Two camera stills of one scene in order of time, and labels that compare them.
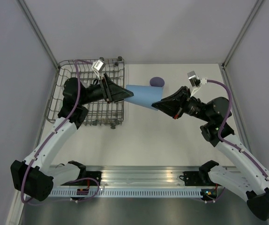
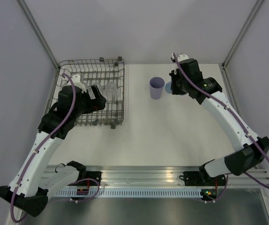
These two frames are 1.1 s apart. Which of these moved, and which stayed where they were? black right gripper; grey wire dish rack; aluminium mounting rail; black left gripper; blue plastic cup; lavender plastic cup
Moved: blue plastic cup; black left gripper; black right gripper
Stayed: aluminium mounting rail; grey wire dish rack; lavender plastic cup
